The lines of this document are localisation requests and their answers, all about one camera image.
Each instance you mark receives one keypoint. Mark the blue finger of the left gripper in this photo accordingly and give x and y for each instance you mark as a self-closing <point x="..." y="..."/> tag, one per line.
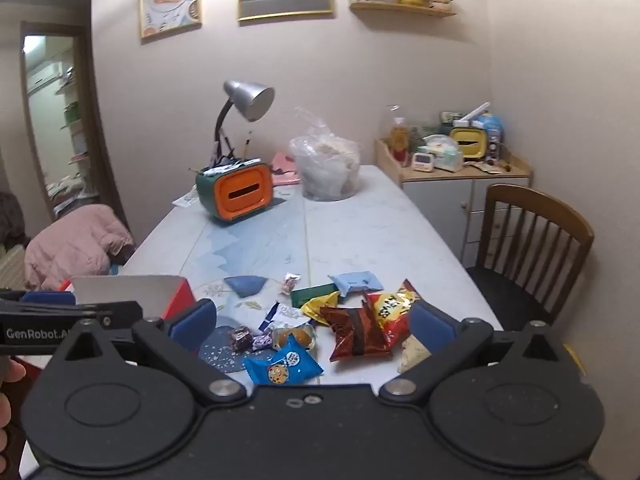
<point x="49" y="297"/>

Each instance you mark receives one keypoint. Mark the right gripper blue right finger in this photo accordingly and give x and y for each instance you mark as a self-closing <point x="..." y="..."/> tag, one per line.
<point x="432" y="327"/>

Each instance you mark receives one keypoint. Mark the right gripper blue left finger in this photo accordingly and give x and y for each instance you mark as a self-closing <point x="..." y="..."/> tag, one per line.
<point x="191" y="327"/>

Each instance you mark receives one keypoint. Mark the pale yellow snack bag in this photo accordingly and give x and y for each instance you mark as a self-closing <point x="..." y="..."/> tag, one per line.
<point x="413" y="352"/>

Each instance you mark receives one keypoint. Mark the red yellow chips bag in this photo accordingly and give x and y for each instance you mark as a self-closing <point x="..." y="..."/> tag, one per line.
<point x="391" y="310"/>

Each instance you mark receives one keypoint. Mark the dark red foil snack bag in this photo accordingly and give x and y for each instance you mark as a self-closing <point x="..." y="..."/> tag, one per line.
<point x="356" y="333"/>

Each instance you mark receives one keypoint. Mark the light blue snack packet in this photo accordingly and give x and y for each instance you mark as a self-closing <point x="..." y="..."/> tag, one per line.
<point x="360" y="281"/>

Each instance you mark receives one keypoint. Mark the white blue snack packet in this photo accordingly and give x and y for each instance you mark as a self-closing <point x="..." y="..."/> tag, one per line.
<point x="282" y="316"/>

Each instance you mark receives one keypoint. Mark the blue cookie snack packet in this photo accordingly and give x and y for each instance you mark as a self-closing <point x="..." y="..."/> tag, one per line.
<point x="291" y="365"/>

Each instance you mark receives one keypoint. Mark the green snack bar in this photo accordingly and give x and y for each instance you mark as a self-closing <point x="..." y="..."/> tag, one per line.
<point x="299" y="297"/>

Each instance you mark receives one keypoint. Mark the packaged braised egg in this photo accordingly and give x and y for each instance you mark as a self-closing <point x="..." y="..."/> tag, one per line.
<point x="305" y="335"/>

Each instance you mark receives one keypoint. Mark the yellow triangular snack packet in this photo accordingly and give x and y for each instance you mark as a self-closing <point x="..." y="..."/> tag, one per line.
<point x="314" y="307"/>

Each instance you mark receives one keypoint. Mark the person's left hand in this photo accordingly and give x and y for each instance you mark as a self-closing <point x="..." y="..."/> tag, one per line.
<point x="11" y="372"/>

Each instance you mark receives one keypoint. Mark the red white cardboard box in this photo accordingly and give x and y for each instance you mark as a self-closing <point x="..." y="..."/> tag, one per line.
<point x="160" y="296"/>

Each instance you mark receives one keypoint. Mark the dark purple candy packet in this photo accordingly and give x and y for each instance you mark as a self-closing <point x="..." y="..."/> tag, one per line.
<point x="241" y="339"/>

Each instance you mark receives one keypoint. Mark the pink padded jacket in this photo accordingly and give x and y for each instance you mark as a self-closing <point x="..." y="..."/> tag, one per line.
<point x="85" y="242"/>

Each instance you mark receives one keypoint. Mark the small pink wrapped candy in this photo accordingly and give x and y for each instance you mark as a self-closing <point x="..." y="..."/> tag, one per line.
<point x="289" y="283"/>

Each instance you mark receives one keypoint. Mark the brown wooden chair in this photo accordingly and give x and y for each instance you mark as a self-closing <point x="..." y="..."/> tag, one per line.
<point x="532" y="250"/>

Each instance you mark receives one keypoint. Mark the wooden side cabinet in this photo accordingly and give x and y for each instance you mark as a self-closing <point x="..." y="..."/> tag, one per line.
<point x="454" y="202"/>

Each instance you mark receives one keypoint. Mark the green orange tissue box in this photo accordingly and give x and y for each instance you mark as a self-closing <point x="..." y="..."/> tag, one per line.
<point x="231" y="192"/>

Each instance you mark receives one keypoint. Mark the small pink timer clock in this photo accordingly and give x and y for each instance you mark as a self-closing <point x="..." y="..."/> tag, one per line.
<point x="422" y="162"/>

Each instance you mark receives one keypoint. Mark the yellow tissue box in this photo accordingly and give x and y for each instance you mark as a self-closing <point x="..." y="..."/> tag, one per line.
<point x="472" y="142"/>

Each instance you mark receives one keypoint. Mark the clear plastic bag of food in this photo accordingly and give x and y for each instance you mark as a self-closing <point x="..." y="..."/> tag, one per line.
<point x="327" y="164"/>

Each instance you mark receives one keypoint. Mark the silver gooseneck desk lamp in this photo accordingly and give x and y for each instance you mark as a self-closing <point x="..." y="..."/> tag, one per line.
<point x="251" y="100"/>

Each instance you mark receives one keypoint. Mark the wooden wall shelf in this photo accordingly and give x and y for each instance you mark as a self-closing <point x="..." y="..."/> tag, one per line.
<point x="392" y="6"/>

